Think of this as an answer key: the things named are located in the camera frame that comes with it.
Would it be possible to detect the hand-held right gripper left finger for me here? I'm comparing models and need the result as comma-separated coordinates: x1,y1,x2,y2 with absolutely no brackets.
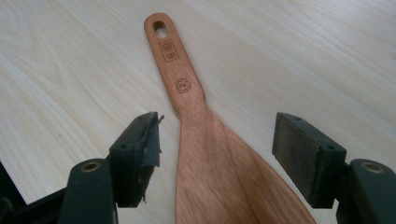
57,111,165,224

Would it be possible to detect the wooden spatula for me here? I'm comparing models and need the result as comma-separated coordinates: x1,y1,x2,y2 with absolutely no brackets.
143,12,318,224

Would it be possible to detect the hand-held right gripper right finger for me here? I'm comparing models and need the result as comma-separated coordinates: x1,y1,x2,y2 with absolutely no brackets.
271,112,396,224

